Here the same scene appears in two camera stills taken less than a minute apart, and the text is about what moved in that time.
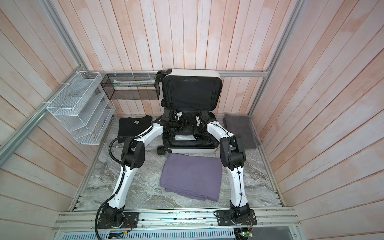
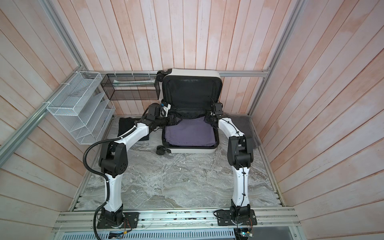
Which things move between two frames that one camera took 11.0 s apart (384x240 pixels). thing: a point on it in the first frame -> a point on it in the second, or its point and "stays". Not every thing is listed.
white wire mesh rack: [84, 108] stays
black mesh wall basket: [131, 86] stays
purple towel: [200, 176] -> [193, 132]
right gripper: [194, 129] -> [206, 119]
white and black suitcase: [188, 96] stays
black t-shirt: [131, 126] stays
